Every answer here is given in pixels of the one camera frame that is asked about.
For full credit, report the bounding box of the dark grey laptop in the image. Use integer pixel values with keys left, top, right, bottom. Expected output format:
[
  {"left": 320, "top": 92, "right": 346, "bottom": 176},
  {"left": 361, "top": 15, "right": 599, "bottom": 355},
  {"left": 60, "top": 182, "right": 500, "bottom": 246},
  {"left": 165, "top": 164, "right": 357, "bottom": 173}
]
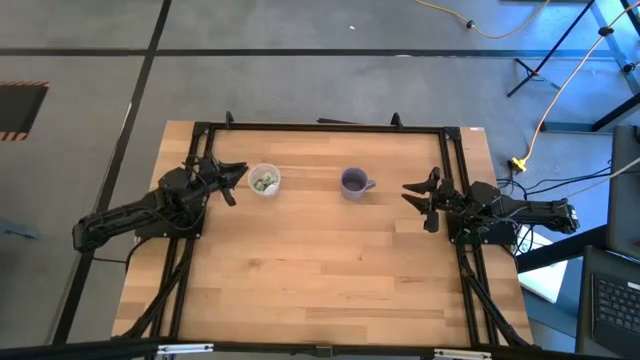
[{"left": 574, "top": 124, "right": 640, "bottom": 359}]

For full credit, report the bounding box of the black aluminium table frame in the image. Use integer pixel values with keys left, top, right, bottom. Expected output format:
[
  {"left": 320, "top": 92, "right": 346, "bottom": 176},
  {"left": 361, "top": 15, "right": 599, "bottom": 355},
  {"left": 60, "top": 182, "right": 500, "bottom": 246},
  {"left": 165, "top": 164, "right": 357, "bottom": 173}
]
[{"left": 119, "top": 110, "right": 534, "bottom": 351}]

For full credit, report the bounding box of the yellow extension cable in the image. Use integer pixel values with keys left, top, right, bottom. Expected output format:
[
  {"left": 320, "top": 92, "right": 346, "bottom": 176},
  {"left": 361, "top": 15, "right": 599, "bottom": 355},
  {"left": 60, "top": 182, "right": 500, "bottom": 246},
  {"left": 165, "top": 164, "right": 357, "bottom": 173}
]
[
  {"left": 509, "top": 0, "right": 640, "bottom": 174},
  {"left": 414, "top": 0, "right": 551, "bottom": 40}
]

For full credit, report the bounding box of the black crossbar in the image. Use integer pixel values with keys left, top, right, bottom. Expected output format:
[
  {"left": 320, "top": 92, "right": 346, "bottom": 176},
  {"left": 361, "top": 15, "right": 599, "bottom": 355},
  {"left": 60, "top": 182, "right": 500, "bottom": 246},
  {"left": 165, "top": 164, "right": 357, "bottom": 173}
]
[{"left": 0, "top": 338, "right": 640, "bottom": 360}]

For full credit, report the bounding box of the blue grey floor object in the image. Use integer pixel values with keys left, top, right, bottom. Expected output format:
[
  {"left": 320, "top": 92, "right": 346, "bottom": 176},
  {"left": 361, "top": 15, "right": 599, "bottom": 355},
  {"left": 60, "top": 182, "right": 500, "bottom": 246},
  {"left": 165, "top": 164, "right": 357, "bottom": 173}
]
[{"left": 0, "top": 218, "right": 40, "bottom": 241}]

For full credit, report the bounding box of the black metal bar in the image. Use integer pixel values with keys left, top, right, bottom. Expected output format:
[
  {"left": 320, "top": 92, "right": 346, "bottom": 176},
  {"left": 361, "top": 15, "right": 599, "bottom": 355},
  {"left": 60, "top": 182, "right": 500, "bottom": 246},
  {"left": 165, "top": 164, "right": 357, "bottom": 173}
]
[{"left": 514, "top": 224, "right": 609, "bottom": 274}]

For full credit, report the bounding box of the black hatch with hazard stripes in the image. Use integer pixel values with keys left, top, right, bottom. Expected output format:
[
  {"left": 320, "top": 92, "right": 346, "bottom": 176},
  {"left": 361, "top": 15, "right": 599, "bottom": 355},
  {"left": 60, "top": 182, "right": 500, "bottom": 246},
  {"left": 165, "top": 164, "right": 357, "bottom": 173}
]
[{"left": 0, "top": 81, "right": 50, "bottom": 142}]

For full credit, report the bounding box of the silver metal bracket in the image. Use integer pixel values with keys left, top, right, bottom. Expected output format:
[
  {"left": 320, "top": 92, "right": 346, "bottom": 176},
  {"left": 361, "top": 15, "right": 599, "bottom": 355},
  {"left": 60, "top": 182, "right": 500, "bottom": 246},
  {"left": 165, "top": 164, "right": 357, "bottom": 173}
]
[
  {"left": 433, "top": 348, "right": 492, "bottom": 360},
  {"left": 157, "top": 342, "right": 215, "bottom": 356}
]

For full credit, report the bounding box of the white sheet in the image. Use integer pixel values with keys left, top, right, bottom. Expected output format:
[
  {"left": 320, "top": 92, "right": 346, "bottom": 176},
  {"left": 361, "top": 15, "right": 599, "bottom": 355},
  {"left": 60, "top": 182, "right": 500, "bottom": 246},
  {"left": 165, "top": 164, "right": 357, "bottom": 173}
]
[{"left": 517, "top": 227, "right": 570, "bottom": 305}]

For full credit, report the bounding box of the purple mug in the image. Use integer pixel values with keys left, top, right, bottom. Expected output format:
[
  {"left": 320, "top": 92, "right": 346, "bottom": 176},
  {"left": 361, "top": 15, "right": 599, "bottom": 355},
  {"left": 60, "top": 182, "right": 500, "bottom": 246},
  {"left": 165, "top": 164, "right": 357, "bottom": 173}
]
[{"left": 340, "top": 167, "right": 377, "bottom": 202}]

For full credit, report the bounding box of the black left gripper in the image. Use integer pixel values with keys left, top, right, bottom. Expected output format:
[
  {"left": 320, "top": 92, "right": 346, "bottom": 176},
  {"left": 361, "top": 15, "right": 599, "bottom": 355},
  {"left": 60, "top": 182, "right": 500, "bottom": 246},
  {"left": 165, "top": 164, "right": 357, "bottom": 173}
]
[{"left": 185, "top": 154, "right": 250, "bottom": 207}]

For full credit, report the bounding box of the clear plastic cup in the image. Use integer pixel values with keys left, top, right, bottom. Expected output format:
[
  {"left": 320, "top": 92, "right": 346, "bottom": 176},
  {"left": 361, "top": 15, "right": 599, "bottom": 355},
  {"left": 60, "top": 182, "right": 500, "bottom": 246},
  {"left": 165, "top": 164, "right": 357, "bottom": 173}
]
[{"left": 247, "top": 162, "right": 282, "bottom": 199}]

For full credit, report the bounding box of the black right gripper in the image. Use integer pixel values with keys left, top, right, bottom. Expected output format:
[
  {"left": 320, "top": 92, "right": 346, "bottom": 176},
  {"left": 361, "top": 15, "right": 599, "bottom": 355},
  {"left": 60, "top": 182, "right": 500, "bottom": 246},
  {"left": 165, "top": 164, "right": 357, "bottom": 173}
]
[{"left": 402, "top": 166, "right": 474, "bottom": 234}]

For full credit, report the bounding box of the black metal stand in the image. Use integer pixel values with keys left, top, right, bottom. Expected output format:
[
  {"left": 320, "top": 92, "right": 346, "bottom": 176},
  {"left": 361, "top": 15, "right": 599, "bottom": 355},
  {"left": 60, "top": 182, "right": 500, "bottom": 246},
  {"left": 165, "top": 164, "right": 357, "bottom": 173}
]
[{"left": 506, "top": 0, "right": 640, "bottom": 134}]

